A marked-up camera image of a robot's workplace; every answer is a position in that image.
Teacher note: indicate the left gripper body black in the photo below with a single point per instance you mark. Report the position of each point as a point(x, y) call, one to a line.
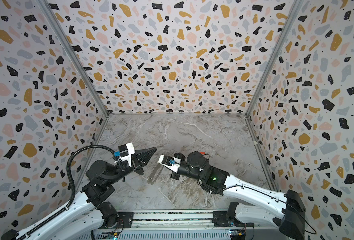
point(136, 166)

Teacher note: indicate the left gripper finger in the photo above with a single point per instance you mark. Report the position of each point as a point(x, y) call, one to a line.
point(144, 161)
point(146, 153)

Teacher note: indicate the metal keyring plate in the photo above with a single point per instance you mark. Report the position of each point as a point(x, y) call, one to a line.
point(152, 178)

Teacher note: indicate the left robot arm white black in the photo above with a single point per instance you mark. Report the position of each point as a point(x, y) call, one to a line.
point(89, 208)

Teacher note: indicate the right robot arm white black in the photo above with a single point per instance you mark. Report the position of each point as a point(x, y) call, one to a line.
point(284, 210)

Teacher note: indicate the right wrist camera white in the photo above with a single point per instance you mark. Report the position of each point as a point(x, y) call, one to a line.
point(164, 160)

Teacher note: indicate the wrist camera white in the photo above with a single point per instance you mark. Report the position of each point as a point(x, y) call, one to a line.
point(164, 160)
point(124, 154)

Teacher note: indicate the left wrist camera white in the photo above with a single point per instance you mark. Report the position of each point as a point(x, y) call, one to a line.
point(124, 154)

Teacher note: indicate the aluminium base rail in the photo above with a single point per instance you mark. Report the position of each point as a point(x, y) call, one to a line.
point(163, 220)

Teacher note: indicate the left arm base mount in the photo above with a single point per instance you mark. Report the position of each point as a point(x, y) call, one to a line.
point(114, 219)

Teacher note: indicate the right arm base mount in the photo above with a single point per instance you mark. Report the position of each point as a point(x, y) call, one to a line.
point(228, 218)

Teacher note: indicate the perforated cable tray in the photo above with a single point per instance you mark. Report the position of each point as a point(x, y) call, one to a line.
point(168, 235)

